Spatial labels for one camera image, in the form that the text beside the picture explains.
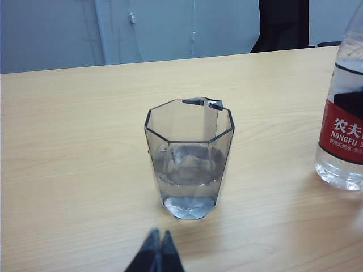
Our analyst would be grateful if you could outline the grey transparent faceted mug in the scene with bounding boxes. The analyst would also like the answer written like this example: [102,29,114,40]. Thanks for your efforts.
[143,97,235,222]

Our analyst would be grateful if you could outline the clear red-label water bottle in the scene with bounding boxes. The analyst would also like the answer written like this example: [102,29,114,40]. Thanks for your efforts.
[314,2,363,192]

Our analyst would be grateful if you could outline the black office chair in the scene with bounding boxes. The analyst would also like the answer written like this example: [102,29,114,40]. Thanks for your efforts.
[250,0,343,54]

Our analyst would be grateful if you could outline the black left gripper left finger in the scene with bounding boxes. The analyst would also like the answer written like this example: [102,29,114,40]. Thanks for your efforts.
[124,227,161,272]

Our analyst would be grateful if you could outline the thin hanging wire with connector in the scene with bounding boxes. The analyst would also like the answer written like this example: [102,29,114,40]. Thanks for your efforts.
[127,0,144,62]
[191,0,197,59]

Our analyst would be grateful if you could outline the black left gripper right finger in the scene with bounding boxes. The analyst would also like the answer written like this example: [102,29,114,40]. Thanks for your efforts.
[157,229,185,272]

